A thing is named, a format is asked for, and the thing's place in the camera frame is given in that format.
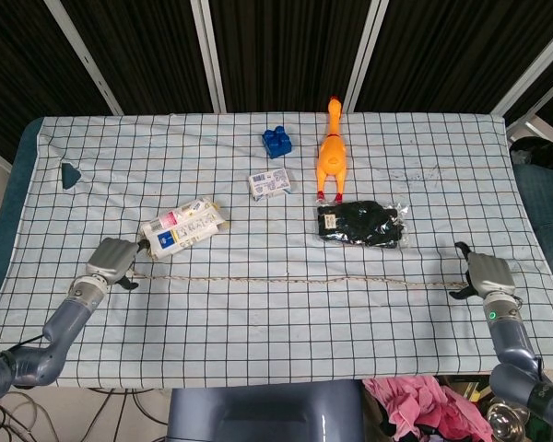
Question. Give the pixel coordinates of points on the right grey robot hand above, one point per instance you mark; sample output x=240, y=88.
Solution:
x=486, y=274

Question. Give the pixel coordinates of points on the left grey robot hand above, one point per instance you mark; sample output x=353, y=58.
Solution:
x=113, y=264

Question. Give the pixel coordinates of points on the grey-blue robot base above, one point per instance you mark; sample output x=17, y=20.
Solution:
x=265, y=412

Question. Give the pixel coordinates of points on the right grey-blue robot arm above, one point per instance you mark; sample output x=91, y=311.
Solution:
x=521, y=354

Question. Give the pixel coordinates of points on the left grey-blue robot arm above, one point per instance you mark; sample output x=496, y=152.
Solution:
x=41, y=340

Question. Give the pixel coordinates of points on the white snack packet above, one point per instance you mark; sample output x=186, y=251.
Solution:
x=182, y=226

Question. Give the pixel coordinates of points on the teal table edge padding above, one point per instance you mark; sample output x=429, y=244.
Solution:
x=7, y=207

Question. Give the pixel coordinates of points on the black gloves in plastic bag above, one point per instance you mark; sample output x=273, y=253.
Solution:
x=361, y=224

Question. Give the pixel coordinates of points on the metal bowl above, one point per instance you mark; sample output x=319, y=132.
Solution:
x=504, y=416

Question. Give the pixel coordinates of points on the pink cloth pile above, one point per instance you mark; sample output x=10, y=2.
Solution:
x=419, y=405

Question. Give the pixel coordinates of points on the blue checked tablecloth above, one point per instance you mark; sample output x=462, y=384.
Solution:
x=276, y=322

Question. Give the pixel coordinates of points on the small white printed box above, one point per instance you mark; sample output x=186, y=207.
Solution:
x=269, y=183

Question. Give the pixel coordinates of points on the orange rubber chicken toy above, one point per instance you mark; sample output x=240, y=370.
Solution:
x=332, y=154

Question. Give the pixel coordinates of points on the blue toy building block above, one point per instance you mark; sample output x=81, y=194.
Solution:
x=278, y=143

